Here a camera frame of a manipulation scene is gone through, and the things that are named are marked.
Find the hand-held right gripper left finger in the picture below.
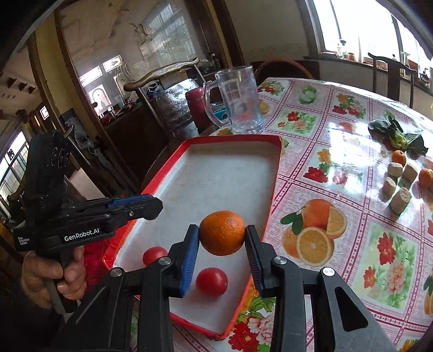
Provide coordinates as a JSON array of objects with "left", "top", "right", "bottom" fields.
[{"left": 59, "top": 224, "right": 200, "bottom": 352}]

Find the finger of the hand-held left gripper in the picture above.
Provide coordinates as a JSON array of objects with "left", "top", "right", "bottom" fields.
[
  {"left": 71, "top": 197, "right": 164, "bottom": 235},
  {"left": 107, "top": 194, "right": 155, "bottom": 209}
]

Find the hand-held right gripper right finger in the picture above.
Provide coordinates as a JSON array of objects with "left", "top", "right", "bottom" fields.
[{"left": 244, "top": 224, "right": 396, "bottom": 352}]

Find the large orange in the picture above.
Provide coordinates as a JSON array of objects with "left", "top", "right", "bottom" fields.
[{"left": 199, "top": 210, "right": 246, "bottom": 257}]

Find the red tray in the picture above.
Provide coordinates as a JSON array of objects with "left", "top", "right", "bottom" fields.
[{"left": 101, "top": 134, "right": 284, "bottom": 341}]

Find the person's left hand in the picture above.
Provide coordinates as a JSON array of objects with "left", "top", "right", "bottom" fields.
[{"left": 21, "top": 245, "right": 87, "bottom": 309}]

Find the red tomato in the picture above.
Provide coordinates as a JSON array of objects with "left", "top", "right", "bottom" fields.
[
  {"left": 195, "top": 267, "right": 228, "bottom": 296},
  {"left": 142, "top": 246, "right": 169, "bottom": 267}
]

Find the red knit garment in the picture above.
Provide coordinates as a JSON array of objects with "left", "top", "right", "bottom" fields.
[{"left": 83, "top": 237, "right": 113, "bottom": 299}]

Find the metal door lock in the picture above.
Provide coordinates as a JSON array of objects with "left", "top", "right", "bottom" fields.
[{"left": 59, "top": 108, "right": 86, "bottom": 150}]

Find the floral plastic tablecloth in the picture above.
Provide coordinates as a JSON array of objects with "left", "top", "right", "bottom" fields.
[{"left": 130, "top": 77, "right": 433, "bottom": 352}]

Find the pink thermos bottle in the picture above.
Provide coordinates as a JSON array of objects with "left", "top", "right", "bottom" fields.
[{"left": 185, "top": 86, "right": 215, "bottom": 132}]

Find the teal box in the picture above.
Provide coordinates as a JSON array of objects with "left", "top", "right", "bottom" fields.
[{"left": 211, "top": 103, "right": 228, "bottom": 124}]

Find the clear glass mug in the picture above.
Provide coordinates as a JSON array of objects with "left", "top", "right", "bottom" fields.
[{"left": 203, "top": 65, "right": 265, "bottom": 135}]

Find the green bok choy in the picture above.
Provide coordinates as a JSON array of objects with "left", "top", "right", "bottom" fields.
[{"left": 368, "top": 115, "right": 429, "bottom": 159}]

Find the round-backed wooden chair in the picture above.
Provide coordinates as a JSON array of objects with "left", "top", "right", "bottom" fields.
[{"left": 254, "top": 58, "right": 313, "bottom": 85}]

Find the dark straight-backed wooden chair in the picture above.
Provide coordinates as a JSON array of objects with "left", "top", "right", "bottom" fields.
[{"left": 368, "top": 52, "right": 418, "bottom": 109}]

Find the large window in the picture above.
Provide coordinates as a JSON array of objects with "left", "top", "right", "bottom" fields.
[{"left": 311, "top": 0, "right": 433, "bottom": 70}]

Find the wooden chair with curved rail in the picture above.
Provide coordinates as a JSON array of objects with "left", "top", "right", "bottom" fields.
[{"left": 123, "top": 57, "right": 212, "bottom": 146}]

